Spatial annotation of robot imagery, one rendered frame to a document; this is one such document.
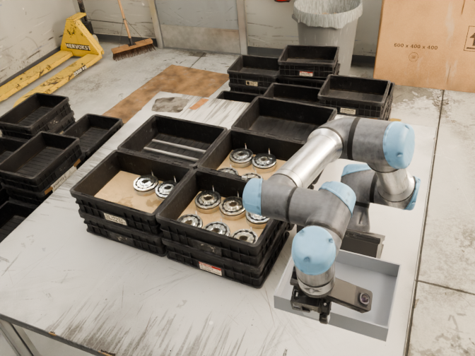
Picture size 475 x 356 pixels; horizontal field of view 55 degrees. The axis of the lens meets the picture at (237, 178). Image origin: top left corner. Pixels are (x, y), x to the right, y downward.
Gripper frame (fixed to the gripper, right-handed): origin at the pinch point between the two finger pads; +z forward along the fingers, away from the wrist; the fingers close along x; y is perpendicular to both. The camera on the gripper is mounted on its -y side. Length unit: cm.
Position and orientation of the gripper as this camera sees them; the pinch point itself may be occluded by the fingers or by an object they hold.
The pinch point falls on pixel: (328, 314)
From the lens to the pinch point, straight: 113.9
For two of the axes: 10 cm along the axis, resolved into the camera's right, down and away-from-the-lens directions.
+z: 1.8, 5.8, 8.0
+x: -2.9, 8.1, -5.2
